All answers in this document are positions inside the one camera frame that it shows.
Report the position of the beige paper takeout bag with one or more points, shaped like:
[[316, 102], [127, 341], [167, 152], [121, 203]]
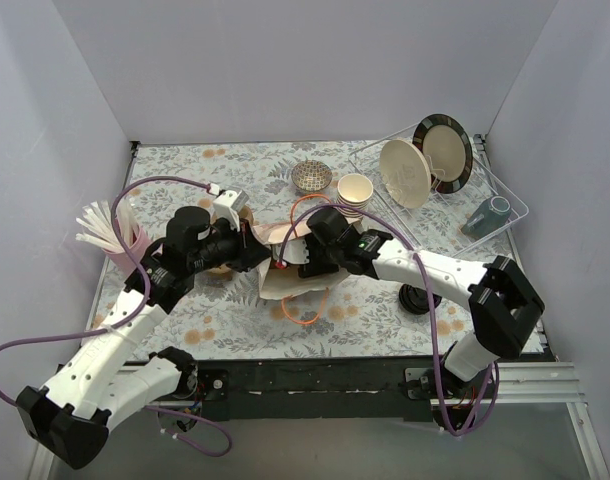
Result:
[[284, 284]]

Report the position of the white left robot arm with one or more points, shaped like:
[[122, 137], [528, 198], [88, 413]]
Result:
[[73, 412]]

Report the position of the stack of black lids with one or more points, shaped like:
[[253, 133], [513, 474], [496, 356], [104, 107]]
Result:
[[413, 300]]

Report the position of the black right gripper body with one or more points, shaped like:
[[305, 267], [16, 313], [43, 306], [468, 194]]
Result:
[[311, 257]]

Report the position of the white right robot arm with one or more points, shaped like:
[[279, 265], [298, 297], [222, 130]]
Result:
[[503, 304]]

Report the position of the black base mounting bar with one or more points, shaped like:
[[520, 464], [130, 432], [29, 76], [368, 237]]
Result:
[[312, 388]]

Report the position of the grey blue ceramic mug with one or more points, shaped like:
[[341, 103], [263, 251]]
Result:
[[488, 217]]

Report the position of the stack of paper cups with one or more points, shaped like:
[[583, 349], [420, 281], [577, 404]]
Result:
[[354, 190]]

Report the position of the patterned ceramic bowl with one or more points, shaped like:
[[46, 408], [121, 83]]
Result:
[[311, 176]]

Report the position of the dark rimmed ceramic plate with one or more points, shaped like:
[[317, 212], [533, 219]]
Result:
[[447, 147]]

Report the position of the white wire dish rack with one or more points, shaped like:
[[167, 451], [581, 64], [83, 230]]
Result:
[[436, 225]]

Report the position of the stack of cardboard cup carriers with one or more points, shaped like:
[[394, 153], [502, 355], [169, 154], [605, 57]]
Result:
[[245, 213]]

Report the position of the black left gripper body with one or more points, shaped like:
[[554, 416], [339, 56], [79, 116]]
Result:
[[247, 247]]

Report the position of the cream ceramic plate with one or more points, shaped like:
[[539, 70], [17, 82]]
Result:
[[405, 173]]

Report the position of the pink straw holder cup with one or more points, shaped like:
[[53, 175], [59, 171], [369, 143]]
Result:
[[122, 261]]

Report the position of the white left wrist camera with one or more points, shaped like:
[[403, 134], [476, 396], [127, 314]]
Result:
[[228, 204]]

